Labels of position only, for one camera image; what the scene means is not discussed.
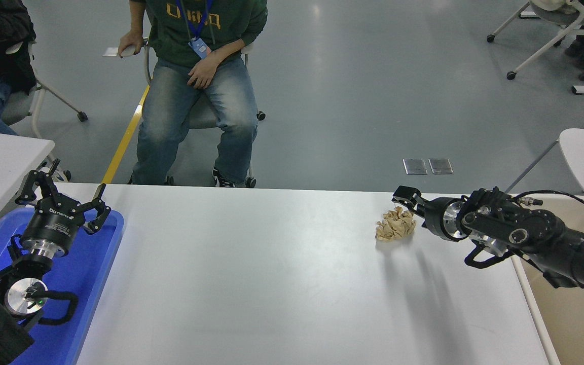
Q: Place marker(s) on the person's left hand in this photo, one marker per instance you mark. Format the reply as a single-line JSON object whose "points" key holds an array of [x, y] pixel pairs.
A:
{"points": [[205, 71]]}

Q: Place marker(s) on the white frame office chair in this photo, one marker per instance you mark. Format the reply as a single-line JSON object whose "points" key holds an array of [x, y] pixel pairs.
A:
{"points": [[201, 119], [576, 19], [18, 106]]}

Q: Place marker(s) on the blue ID badge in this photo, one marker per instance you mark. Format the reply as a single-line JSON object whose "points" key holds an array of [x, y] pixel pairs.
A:
{"points": [[199, 49]]}

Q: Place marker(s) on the crumpled tan paper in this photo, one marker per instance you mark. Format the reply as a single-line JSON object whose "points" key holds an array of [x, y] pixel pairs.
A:
{"points": [[391, 228]]}

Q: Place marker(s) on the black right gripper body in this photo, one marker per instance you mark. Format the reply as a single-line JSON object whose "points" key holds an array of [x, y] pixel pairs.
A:
{"points": [[434, 218]]}

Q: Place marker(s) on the person's right hand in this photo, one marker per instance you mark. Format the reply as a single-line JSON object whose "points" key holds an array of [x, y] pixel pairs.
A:
{"points": [[131, 39]]}

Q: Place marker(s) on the blue plastic tray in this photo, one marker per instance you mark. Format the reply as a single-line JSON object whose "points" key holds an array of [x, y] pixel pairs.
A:
{"points": [[84, 284]]}

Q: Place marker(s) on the metal floor outlet plate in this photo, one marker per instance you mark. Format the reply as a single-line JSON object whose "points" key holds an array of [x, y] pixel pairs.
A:
{"points": [[415, 167], [441, 166]]}

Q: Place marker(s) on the large pale plastic bin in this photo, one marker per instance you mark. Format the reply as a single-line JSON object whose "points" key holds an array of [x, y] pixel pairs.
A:
{"points": [[566, 324]]}

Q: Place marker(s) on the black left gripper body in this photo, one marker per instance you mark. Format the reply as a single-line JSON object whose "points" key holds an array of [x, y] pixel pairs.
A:
{"points": [[53, 223]]}

